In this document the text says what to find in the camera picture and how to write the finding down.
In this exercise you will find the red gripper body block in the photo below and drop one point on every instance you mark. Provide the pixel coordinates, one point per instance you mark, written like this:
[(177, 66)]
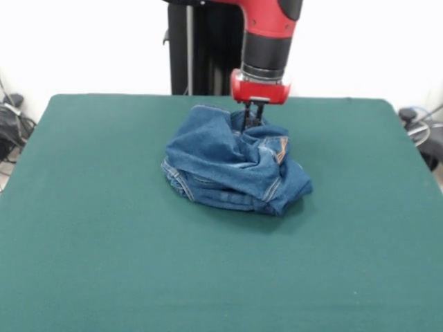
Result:
[(259, 91)]

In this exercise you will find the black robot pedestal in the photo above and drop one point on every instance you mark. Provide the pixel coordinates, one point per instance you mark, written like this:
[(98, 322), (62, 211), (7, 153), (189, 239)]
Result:
[(204, 52)]

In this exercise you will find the grey chair base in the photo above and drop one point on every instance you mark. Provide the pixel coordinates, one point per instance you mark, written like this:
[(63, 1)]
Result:
[(432, 145)]

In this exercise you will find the blue denim jeans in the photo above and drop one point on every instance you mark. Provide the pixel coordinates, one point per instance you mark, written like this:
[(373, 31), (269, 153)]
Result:
[(207, 148)]

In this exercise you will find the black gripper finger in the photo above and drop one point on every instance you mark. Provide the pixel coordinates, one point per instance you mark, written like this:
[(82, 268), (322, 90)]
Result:
[(260, 114), (248, 117)]

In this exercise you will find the dark green table cloth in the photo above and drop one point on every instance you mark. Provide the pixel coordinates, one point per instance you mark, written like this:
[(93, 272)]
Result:
[(104, 242)]

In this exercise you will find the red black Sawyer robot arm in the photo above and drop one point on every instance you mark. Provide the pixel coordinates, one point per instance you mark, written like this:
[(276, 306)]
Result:
[(270, 27)]

